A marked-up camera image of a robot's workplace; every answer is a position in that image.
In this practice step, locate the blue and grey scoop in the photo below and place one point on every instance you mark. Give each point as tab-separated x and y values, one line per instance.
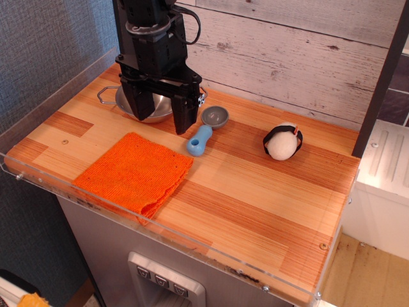
213	118

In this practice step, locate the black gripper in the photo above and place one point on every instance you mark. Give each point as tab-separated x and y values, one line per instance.
157	66

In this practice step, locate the dark vertical post right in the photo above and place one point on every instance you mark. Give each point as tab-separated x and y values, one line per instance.
388	69

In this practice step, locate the yellow black object bottom left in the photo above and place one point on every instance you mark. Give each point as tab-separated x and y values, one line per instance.
32	300

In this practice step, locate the silver toy fridge cabinet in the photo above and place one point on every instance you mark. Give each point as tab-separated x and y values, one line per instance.
105	243

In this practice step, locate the orange knitted cloth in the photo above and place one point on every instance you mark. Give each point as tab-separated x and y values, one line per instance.
135	177

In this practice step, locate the white plastic toy appliance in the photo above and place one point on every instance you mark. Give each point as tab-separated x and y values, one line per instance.
377	212

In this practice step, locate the white egg toy black band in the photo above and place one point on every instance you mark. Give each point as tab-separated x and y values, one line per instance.
283	141

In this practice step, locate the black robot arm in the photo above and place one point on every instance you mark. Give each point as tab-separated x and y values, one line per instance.
155	7

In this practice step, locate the grey dispenser button panel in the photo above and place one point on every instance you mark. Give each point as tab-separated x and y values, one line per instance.
157	285

